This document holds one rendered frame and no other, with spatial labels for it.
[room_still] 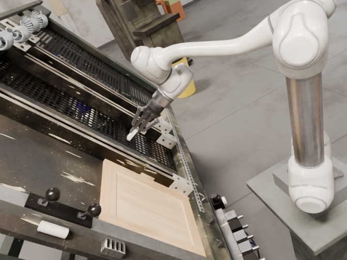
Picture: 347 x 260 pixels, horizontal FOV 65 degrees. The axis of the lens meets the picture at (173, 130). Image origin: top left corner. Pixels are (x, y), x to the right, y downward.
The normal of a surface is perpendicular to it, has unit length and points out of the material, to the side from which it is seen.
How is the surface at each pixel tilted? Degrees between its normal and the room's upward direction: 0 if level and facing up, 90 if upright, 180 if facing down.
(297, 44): 84
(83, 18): 90
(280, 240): 0
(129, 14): 90
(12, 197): 59
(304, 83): 90
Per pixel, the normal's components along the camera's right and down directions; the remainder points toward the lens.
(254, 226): -0.36, -0.77
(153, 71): 0.01, 0.82
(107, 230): 0.60, -0.74
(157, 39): 0.52, 0.30
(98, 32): 0.34, 0.41
